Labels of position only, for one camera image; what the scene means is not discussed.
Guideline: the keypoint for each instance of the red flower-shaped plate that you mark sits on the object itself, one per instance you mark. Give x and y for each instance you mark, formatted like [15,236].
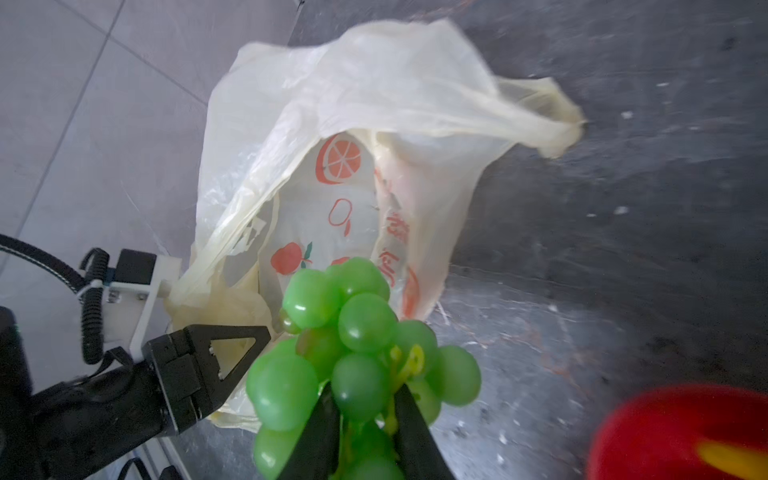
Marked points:
[655,435]

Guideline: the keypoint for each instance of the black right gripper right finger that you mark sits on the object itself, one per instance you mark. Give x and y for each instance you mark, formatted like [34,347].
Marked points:
[419,455]

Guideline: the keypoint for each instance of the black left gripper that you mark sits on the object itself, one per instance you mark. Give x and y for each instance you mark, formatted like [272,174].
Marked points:
[71,431]

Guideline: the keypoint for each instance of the green fake grape bunch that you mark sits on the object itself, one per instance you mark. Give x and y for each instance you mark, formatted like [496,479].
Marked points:
[343,331]

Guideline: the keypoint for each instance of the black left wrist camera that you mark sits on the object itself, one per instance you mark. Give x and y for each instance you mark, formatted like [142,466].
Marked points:
[137,282]

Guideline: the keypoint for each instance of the cream plastic bag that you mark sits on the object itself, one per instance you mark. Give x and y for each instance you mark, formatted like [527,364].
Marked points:
[367,146]

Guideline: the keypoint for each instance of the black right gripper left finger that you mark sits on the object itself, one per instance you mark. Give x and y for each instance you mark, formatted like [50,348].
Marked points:
[316,454]

